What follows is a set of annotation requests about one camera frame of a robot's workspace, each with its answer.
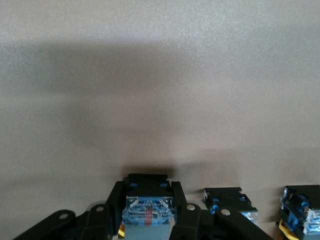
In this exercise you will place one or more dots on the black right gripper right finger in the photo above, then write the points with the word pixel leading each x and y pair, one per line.
pixel 182 212

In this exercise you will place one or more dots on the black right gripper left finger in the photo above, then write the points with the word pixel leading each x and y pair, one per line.
pixel 116 200

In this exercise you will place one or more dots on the blue black switch block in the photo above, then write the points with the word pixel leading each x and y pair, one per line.
pixel 147 210

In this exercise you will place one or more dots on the red-capped push button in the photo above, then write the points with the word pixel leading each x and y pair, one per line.
pixel 222 196

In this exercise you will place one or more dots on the yellow-capped push button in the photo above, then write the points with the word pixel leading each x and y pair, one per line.
pixel 300 207

